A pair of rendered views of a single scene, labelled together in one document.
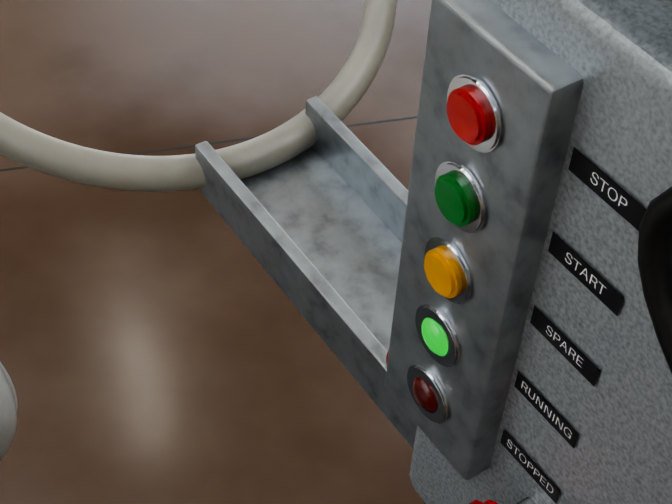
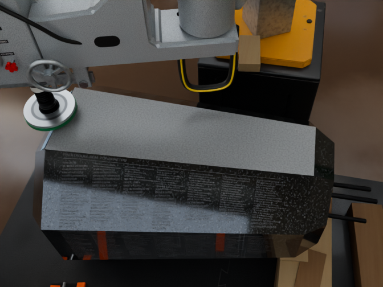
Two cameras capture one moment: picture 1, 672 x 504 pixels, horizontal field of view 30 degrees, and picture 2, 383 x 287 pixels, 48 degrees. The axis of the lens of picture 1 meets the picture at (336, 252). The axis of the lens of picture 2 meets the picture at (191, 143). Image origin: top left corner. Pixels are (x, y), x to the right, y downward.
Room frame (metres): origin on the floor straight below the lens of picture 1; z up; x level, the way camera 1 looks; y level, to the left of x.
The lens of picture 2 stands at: (-0.74, 0.42, 2.22)
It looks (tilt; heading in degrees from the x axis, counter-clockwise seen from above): 54 degrees down; 307
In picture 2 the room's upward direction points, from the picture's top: 4 degrees counter-clockwise
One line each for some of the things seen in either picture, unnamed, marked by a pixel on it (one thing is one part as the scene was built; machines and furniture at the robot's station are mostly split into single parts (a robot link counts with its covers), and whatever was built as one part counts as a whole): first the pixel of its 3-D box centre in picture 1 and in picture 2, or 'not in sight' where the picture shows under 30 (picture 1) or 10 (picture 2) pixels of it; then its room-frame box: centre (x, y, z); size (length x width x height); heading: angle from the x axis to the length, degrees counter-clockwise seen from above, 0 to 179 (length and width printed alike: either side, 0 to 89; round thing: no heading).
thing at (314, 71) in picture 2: not in sight; (259, 81); (-0.03, -1.25, 0.37); 0.66 x 0.66 x 0.74; 21
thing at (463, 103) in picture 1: (471, 114); not in sight; (0.42, -0.05, 1.49); 0.03 x 0.01 x 0.03; 37
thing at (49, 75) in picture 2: not in sight; (51, 68); (0.27, -0.18, 1.22); 0.15 x 0.10 x 0.15; 37
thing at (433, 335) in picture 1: (438, 335); not in sight; (0.42, -0.06, 1.34); 0.02 x 0.01 x 0.02; 37
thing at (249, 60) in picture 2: not in sight; (249, 53); (-0.07, -0.99, 0.81); 0.20 x 0.10 x 0.05; 119
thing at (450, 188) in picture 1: (458, 198); not in sight; (0.42, -0.05, 1.44); 0.03 x 0.01 x 0.03; 37
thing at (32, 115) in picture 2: not in sight; (49, 107); (0.44, -0.20, 0.89); 0.21 x 0.21 x 0.01
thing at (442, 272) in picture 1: (445, 271); not in sight; (0.42, -0.05, 1.39); 0.03 x 0.01 x 0.03; 37
